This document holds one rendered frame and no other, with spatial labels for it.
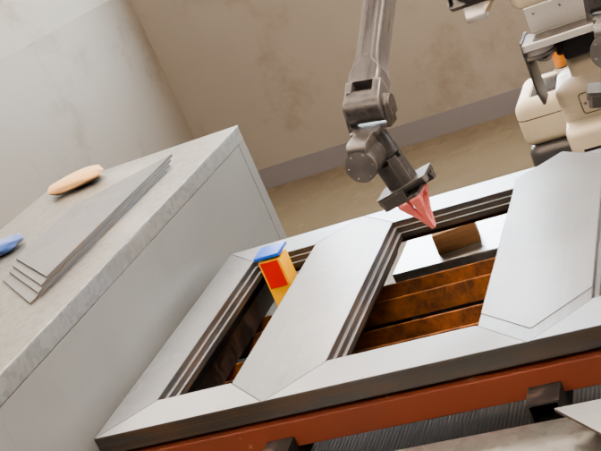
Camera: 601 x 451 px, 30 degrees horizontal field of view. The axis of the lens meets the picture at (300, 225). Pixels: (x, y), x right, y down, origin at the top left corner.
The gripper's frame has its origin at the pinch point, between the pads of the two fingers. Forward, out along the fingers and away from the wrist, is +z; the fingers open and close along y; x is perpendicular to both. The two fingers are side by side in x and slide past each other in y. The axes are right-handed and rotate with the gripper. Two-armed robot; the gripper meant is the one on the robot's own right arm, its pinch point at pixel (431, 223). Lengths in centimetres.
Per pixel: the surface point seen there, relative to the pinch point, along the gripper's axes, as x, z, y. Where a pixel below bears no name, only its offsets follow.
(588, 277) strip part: -20.1, 14.2, 24.6
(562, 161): 36.0, 11.6, 16.2
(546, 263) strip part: -11.0, 12.4, 17.2
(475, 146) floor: 338, 70, -96
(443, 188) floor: 290, 69, -104
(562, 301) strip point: -25.9, 13.4, 20.9
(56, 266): -7, -30, -67
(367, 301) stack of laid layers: -3.1, 6.3, -18.1
